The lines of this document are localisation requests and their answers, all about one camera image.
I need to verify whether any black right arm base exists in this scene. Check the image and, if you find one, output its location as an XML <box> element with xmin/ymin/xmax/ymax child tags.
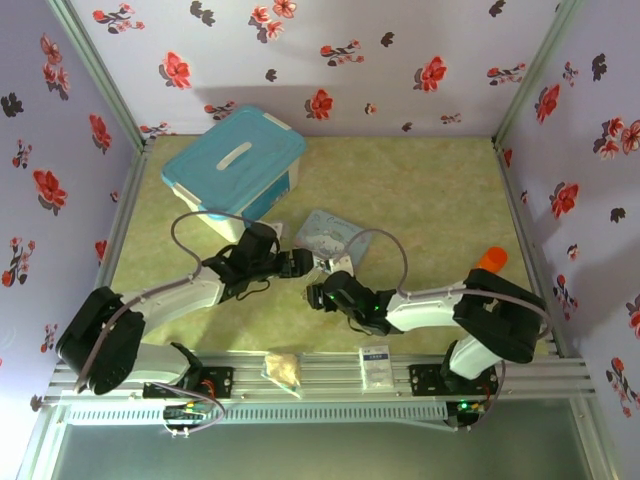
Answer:
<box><xmin>408</xmin><ymin>361</ymin><xmax>502</xmax><ymax>397</ymax></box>

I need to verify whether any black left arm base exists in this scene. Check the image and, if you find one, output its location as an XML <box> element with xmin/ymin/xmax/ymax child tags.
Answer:
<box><xmin>141</xmin><ymin>363</ymin><xmax>237</xmax><ymax>402</ymax></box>

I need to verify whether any white card packet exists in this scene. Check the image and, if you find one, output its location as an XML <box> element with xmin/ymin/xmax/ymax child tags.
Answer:
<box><xmin>359</xmin><ymin>344</ymin><xmax>394</xmax><ymax>395</ymax></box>

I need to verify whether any beige plastic snack bag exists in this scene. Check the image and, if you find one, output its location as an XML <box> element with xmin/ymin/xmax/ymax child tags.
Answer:
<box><xmin>261</xmin><ymin>351</ymin><xmax>304</xmax><ymax>400</ymax></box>

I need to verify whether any blue lidded storage box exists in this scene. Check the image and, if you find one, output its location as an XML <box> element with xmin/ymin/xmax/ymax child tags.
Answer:
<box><xmin>160</xmin><ymin>104</ymin><xmax>308</xmax><ymax>245</ymax></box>

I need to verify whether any orange plastic bottle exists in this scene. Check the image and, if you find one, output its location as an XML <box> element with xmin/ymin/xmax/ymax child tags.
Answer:
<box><xmin>474</xmin><ymin>246</ymin><xmax>509</xmax><ymax>274</ymax></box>

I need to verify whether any green circuit board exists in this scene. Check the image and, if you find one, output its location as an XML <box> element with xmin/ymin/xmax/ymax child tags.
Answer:
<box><xmin>448</xmin><ymin>397</ymin><xmax>490</xmax><ymax>432</ymax></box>
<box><xmin>163</xmin><ymin>402</ymin><xmax>212</xmax><ymax>432</ymax></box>

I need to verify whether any grey right arm cable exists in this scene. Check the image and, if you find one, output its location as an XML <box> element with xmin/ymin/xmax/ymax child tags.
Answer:
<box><xmin>344</xmin><ymin>228</ymin><xmax>552</xmax><ymax>342</ymax></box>

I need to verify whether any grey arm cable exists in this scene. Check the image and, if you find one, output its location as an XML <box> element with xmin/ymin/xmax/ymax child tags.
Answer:
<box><xmin>74</xmin><ymin>210</ymin><xmax>272</xmax><ymax>394</ymax></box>
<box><xmin>344</xmin><ymin>228</ymin><xmax>552</xmax><ymax>342</ymax></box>

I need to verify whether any grey left arm cable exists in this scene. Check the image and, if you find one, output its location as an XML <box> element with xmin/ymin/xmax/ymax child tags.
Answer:
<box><xmin>74</xmin><ymin>210</ymin><xmax>272</xmax><ymax>394</ymax></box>

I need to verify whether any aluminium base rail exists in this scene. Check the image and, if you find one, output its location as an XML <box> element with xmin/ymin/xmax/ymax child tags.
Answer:
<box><xmin>46</xmin><ymin>351</ymin><xmax>597</xmax><ymax>407</ymax></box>

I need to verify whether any white storage box handle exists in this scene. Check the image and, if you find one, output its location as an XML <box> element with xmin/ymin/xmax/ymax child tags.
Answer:
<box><xmin>214</xmin><ymin>141</ymin><xmax>253</xmax><ymax>169</ymax></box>

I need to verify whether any white slotted cable duct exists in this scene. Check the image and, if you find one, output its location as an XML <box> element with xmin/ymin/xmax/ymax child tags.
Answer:
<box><xmin>63</xmin><ymin>401</ymin><xmax>449</xmax><ymax>427</ymax></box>

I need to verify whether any aluminium side rail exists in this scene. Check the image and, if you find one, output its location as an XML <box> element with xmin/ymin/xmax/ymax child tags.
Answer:
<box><xmin>491</xmin><ymin>141</ymin><xmax>570</xmax><ymax>359</ymax></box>
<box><xmin>96</xmin><ymin>141</ymin><xmax>153</xmax><ymax>297</ymax></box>

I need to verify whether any grey base cable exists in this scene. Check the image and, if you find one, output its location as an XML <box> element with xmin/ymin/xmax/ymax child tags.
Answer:
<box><xmin>148</xmin><ymin>381</ymin><xmax>227</xmax><ymax>437</ymax></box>

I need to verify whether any aluminium frame post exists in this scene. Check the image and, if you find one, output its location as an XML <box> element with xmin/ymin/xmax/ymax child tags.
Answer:
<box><xmin>46</xmin><ymin>0</ymin><xmax>152</xmax><ymax>151</ymax></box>

